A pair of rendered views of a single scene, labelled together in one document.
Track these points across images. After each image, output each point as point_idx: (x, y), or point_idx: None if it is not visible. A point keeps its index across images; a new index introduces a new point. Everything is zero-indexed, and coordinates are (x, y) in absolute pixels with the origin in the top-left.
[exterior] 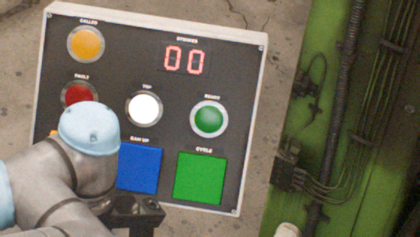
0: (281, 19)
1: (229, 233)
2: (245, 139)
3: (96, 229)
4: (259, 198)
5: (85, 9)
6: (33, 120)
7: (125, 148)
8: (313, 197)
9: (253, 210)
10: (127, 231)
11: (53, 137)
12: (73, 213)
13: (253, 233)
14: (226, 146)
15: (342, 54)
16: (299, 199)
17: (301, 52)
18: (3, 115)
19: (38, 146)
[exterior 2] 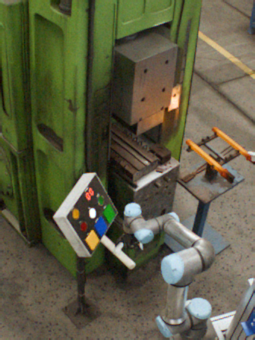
0: None
1: (23, 261)
2: (107, 196)
3: (165, 215)
4: (11, 247)
5: (64, 209)
6: (81, 242)
7: (97, 225)
8: None
9: (16, 250)
10: (11, 290)
11: (133, 218)
12: (160, 218)
13: (25, 254)
14: (106, 201)
15: (88, 163)
16: None
17: (74, 174)
18: None
19: (136, 221)
